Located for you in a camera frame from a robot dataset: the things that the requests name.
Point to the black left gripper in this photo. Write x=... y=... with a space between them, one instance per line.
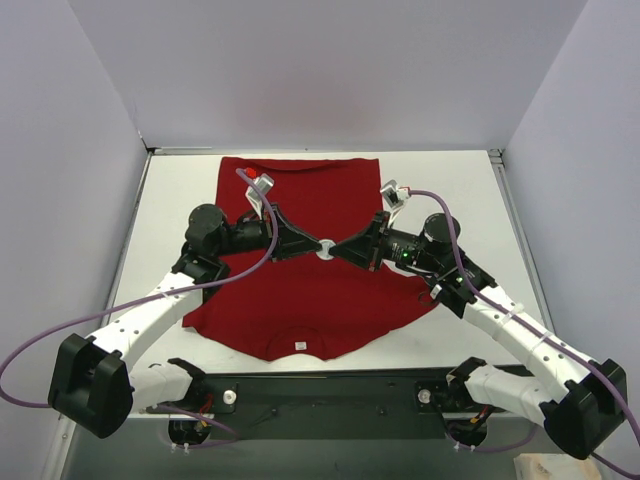
x=275 y=232

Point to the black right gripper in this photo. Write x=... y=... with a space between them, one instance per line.
x=378 y=241

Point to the round brooch badge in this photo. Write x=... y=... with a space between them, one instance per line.
x=324 y=252

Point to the red t-shirt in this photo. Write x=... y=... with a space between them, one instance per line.
x=323 y=308

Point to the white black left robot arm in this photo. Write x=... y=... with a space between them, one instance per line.
x=93 y=383

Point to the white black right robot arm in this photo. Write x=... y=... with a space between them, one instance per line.
x=577 y=400

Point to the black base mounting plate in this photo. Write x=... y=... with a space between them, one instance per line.
x=342 y=405

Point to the beige tissue pack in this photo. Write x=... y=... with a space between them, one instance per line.
x=538 y=466

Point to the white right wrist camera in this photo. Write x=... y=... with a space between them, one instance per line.
x=396 y=198

